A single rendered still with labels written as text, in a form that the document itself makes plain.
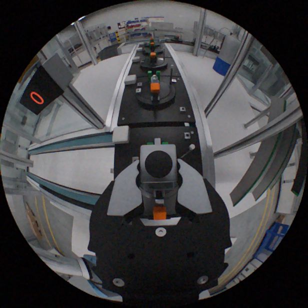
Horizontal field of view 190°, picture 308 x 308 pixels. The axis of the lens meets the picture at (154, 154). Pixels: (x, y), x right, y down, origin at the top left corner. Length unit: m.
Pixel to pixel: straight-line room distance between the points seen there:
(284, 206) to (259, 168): 3.96
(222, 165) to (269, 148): 0.27
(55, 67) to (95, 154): 0.32
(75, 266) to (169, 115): 0.62
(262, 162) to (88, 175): 0.51
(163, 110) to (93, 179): 0.33
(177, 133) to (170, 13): 10.52
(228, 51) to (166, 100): 0.77
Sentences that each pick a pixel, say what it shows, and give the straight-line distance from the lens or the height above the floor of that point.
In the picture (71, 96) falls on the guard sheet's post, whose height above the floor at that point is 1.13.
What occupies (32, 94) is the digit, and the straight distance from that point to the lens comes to 0.21.
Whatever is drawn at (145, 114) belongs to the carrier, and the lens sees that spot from 0.31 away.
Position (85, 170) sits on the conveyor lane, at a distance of 0.41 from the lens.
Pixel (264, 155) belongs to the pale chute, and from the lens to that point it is 0.24.
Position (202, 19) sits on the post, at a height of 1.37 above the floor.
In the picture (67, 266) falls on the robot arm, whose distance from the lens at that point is 0.46.
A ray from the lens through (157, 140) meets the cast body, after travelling 0.17.
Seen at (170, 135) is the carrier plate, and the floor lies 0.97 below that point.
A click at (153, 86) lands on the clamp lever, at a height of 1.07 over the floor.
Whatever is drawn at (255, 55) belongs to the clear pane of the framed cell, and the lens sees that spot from 1.18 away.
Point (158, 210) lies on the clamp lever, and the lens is 0.16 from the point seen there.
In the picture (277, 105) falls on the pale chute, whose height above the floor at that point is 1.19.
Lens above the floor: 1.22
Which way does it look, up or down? 78 degrees down
